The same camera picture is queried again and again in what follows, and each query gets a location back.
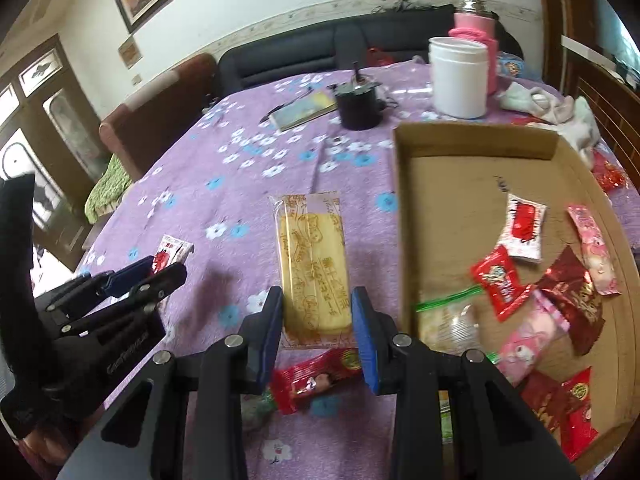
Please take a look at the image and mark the yellow cake packet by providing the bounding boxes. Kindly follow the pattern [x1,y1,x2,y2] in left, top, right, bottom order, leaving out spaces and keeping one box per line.
[269,191,357,350]

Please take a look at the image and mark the dark red foil packet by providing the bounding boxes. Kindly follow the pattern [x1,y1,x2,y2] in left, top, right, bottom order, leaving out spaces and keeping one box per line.
[537,246,606,356]
[520,370,566,436]

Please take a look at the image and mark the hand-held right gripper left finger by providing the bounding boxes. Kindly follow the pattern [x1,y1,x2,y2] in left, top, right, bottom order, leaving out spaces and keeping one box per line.
[57,286,285,480]

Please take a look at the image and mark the red packet with round emblem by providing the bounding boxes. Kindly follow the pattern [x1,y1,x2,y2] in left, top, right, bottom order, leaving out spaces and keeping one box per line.
[557,366,600,463]

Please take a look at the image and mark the pink marshmallow packet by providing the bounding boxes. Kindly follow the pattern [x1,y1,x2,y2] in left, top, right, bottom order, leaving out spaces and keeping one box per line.
[492,295,571,386]

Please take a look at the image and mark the yellow notebook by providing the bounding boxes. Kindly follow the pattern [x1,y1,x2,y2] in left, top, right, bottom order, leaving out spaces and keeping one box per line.
[268,91,338,132]

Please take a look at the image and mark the white cloth gloves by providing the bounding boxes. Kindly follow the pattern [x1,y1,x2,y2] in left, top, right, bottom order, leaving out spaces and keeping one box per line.
[500,82,603,158]

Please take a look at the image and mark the black pen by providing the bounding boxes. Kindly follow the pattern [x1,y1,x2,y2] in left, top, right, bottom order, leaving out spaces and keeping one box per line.
[258,100,291,123]

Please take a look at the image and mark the clear plastic cup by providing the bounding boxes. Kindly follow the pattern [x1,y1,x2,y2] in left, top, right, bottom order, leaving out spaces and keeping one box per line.
[390,85,433,111]

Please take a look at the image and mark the pink sleeved thermos bottle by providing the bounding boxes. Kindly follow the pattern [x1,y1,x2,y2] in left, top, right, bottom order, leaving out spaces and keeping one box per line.
[448,0,500,96]

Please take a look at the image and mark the red shiny plastic wrapper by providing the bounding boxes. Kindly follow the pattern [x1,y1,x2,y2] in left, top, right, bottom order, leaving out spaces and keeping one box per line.
[590,147,628,193]

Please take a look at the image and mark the bright window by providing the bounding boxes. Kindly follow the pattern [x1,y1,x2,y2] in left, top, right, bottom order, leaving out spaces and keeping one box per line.
[595,0,640,61]

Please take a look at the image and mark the black round container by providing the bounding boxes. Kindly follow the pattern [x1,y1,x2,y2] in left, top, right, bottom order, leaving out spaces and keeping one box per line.
[334,61,385,131]

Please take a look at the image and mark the small wall plaque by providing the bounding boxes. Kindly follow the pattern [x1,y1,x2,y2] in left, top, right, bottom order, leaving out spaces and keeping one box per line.
[117,40,141,70]

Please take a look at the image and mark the wooden brick-pattern cabinet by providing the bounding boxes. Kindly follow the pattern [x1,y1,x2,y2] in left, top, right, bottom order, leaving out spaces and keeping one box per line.
[560,35,640,201]

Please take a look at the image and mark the shallow cardboard box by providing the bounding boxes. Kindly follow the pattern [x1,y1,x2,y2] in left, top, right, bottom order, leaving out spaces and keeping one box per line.
[392,122,640,480]

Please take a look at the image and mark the blue printed plastic bag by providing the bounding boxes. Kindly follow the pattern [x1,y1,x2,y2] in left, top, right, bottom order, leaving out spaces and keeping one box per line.
[497,52,543,81]

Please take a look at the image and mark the white plastic jar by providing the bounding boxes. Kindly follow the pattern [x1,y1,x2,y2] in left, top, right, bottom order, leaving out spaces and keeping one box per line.
[428,36,489,120]

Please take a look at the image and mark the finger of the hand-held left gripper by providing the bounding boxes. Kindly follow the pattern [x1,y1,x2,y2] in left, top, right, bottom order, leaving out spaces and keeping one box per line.
[32,255,157,321]
[47,261,188,341]

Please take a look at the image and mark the black strapped bag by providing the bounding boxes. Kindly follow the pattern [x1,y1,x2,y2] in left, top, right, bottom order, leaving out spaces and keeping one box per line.
[372,2,458,16]

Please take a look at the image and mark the white red snack packet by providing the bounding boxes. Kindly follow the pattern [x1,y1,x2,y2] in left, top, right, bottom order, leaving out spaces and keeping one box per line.
[495,192,547,263]

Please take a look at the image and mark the small white red packet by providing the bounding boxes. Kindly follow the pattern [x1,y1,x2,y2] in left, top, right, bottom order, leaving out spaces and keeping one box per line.
[152,234,195,268]

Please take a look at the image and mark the white flat box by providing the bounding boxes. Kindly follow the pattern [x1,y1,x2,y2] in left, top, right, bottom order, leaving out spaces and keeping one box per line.
[561,34,621,67]

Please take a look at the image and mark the red snack packet with figure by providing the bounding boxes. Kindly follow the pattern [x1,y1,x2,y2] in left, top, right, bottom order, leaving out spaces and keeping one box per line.
[270,347,363,416]

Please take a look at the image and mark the green patterned cloth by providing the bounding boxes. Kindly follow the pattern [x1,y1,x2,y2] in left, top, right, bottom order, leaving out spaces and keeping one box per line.
[84,152,133,223]

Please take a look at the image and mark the wooden glass door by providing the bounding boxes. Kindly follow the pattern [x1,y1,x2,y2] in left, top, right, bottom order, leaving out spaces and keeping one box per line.
[0,35,108,271]

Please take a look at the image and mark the black leather sofa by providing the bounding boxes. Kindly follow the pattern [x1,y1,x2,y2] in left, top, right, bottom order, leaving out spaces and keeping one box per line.
[217,4,523,98]

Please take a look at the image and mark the brown armchair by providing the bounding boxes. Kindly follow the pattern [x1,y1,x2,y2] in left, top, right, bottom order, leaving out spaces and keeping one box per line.
[99,52,221,181]

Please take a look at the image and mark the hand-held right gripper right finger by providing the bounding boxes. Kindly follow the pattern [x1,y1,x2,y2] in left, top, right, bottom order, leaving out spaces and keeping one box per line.
[350,286,581,480]

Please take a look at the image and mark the clear green-sealed snack packet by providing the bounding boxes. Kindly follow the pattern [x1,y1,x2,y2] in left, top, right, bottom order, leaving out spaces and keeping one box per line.
[414,284,496,361]

